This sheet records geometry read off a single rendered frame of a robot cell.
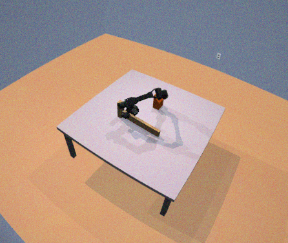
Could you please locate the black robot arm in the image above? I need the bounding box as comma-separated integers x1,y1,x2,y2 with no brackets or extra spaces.
118,87,169,116

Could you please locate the long wooden board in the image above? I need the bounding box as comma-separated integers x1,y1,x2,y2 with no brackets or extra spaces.
127,113,161,137

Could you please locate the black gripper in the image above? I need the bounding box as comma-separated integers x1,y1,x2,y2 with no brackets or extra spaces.
121,105,138,119

